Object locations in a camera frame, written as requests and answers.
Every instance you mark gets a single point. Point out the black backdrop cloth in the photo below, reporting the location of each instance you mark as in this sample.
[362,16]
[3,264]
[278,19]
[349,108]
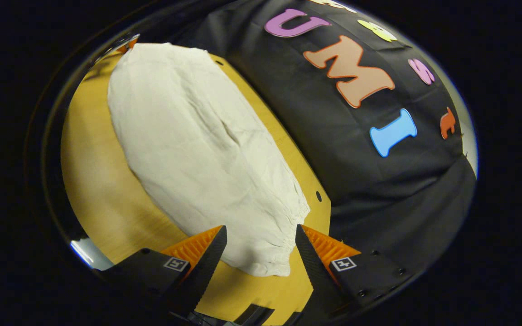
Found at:
[333,136]

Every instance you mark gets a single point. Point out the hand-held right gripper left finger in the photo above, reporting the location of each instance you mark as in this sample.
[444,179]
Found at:
[204,267]

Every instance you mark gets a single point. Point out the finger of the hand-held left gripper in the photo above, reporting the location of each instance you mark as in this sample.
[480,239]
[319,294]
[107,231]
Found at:
[128,45]

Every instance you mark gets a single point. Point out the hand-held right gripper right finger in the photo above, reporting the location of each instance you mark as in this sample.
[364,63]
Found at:
[317,276]

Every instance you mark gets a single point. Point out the white jeans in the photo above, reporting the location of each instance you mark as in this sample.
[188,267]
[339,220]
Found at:
[197,149]

